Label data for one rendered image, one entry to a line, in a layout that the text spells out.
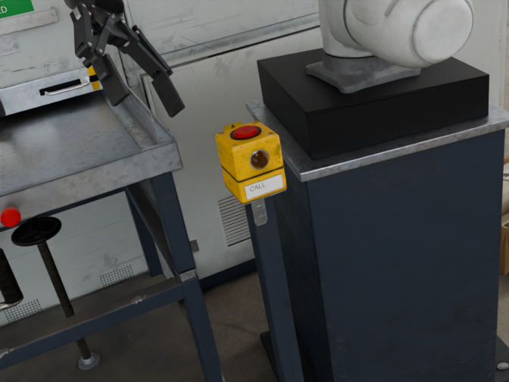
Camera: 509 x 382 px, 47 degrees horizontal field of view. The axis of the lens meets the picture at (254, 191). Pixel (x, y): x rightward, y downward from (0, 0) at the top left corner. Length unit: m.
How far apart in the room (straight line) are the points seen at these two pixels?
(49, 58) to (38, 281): 0.78
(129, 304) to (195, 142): 0.74
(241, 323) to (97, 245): 0.52
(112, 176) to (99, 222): 0.80
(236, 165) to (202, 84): 0.93
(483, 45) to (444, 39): 1.37
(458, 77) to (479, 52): 1.10
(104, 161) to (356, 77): 0.51
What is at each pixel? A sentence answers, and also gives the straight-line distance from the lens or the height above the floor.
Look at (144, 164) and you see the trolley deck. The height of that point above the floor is 0.82.
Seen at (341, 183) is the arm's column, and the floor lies 0.70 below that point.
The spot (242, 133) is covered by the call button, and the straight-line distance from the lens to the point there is 0.90.
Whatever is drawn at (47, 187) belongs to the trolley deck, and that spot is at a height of 0.84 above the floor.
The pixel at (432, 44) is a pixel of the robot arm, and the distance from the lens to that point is 0.97.
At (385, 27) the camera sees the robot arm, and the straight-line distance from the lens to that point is 0.98.
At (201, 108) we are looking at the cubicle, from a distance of 1.81.
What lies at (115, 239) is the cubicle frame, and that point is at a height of 0.31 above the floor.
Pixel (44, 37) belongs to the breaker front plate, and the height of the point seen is 1.01.
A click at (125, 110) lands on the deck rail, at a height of 0.85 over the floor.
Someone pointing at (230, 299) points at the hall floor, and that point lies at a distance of 2.04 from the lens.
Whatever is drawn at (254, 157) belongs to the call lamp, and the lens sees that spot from 0.89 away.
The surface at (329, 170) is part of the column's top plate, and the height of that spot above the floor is 0.74.
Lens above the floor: 1.25
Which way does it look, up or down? 28 degrees down
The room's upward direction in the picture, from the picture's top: 11 degrees counter-clockwise
